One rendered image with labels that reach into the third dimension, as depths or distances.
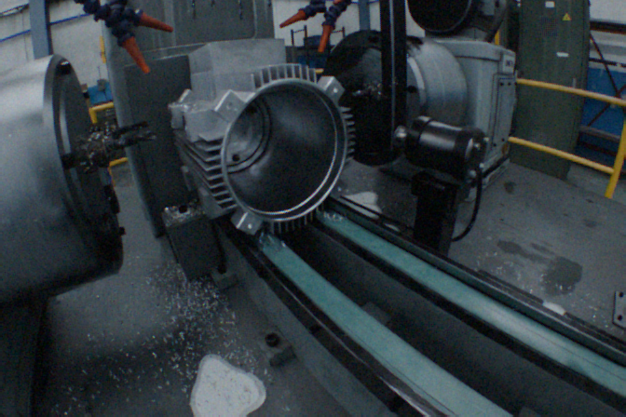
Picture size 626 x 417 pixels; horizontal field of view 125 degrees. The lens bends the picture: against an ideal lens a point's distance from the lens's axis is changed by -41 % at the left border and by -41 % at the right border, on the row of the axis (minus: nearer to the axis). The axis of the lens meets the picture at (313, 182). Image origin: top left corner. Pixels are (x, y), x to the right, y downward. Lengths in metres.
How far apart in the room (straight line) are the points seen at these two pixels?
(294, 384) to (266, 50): 0.40
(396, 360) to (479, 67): 0.54
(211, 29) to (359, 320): 0.55
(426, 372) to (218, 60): 0.36
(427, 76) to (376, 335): 0.35
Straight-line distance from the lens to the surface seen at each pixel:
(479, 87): 0.62
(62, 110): 0.27
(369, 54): 0.47
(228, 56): 0.34
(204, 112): 0.28
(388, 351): 0.22
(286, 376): 0.35
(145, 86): 0.44
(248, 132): 0.48
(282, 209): 0.34
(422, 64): 0.45
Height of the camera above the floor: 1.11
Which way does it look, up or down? 24 degrees down
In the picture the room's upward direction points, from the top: 4 degrees counter-clockwise
